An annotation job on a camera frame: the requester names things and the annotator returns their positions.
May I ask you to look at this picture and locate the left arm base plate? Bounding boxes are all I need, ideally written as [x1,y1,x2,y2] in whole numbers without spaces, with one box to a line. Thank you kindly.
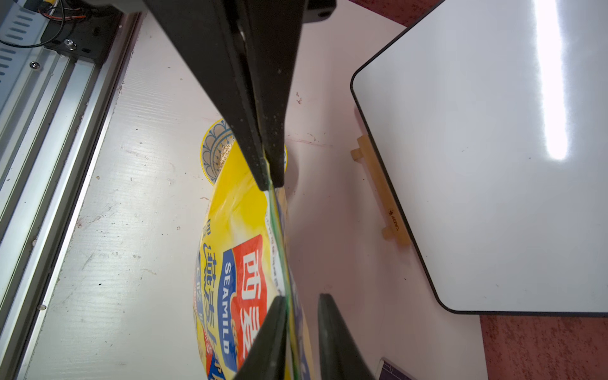
[38,1,123,64]

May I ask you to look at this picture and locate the yellow oats bag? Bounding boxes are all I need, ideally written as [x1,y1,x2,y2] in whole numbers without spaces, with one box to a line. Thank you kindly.
[193,142,315,379]

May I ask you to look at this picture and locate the white board black frame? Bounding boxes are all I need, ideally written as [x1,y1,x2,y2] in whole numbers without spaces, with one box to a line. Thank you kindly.
[351,0,607,316]

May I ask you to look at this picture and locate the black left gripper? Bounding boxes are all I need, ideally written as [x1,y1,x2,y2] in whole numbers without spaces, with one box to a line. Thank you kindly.
[145,0,337,191]

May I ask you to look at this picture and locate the dark blue book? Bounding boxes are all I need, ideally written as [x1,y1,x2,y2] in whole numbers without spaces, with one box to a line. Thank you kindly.
[375,358,415,380]

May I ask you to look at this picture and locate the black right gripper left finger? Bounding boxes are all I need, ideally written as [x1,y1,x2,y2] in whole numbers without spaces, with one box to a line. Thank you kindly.
[234,296,288,380]

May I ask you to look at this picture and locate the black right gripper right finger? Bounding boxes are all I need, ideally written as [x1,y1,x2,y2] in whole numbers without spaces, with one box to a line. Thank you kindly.
[318,294,374,380]

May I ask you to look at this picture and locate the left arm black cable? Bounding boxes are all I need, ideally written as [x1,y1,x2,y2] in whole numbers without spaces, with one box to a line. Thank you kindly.
[0,0,91,49]

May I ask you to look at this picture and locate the wooden board stand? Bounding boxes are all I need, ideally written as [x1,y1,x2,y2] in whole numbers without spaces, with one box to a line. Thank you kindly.
[351,135,412,248]

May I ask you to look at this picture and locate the aluminium frame rail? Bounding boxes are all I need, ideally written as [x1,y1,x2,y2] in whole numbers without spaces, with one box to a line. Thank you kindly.
[1,14,140,379]

